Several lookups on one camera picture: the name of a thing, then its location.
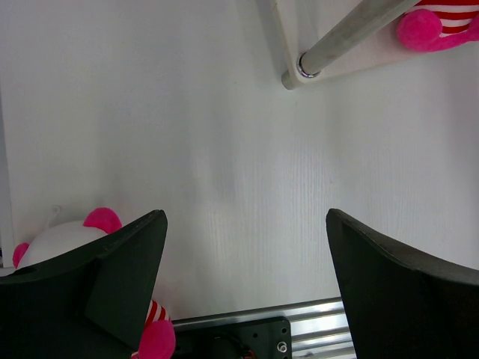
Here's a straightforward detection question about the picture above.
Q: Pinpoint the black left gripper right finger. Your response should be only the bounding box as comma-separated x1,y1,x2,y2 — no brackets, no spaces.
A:
326,209,478,358

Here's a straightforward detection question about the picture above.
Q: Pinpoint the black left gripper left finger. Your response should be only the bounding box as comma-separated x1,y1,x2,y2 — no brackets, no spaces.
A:
1,210,168,358

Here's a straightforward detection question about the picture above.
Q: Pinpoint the pink plush with glasses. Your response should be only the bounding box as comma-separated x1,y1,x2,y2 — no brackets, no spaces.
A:
12,206,176,358

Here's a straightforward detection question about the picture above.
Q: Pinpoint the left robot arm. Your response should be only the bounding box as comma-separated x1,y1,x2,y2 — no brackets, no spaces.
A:
1,207,478,358

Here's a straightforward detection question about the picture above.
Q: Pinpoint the white two-tier shelf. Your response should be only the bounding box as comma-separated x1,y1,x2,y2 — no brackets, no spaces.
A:
270,1,431,90

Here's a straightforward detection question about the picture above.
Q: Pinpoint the aluminium rail frame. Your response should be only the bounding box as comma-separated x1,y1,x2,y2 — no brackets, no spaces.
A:
174,298,356,358

